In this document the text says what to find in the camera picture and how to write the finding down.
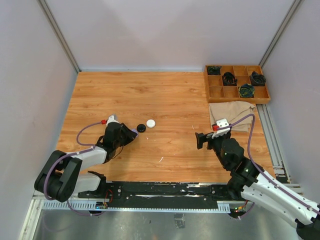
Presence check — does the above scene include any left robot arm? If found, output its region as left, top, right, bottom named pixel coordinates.
left=34, top=122, right=138, bottom=203

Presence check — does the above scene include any black earbud charging case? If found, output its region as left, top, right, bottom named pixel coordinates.
left=136, top=123, right=147, bottom=133

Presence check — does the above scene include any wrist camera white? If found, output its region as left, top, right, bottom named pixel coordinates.
left=211, top=118, right=231, bottom=139
left=106, top=114, right=121, bottom=127

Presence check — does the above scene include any wooden compartment tray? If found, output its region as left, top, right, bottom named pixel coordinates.
left=203, top=64, right=271, bottom=104

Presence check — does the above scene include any rolled blue patterned tie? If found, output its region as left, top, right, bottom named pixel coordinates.
left=238, top=83, right=255, bottom=98

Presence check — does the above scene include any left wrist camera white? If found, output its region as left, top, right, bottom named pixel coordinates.
left=106, top=114, right=121, bottom=127

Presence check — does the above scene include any purple earbud charging case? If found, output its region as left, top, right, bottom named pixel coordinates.
left=131, top=128, right=139, bottom=135

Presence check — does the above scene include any rolled black tie centre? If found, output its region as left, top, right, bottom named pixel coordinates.
left=222, top=72, right=238, bottom=86

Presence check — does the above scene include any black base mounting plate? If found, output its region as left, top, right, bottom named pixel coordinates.
left=77, top=181, right=245, bottom=211

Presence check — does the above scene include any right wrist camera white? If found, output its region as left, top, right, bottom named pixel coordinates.
left=211, top=118, right=231, bottom=139

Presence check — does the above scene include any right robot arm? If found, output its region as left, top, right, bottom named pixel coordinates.
left=195, top=132, right=320, bottom=240

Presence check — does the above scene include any white earbud charging case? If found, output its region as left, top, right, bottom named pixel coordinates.
left=146, top=119, right=156, bottom=129

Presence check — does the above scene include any rolled black tie right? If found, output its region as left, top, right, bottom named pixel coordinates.
left=250, top=71, right=266, bottom=87

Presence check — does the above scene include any beige folded cloth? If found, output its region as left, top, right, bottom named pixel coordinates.
left=208, top=101, right=256, bottom=128

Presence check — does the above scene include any rolled black tie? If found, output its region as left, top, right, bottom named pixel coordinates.
left=222, top=72, right=238, bottom=86
left=250, top=71, right=266, bottom=87

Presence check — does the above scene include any rolled dark tie top-left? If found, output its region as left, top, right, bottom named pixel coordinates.
left=206, top=65, right=222, bottom=76

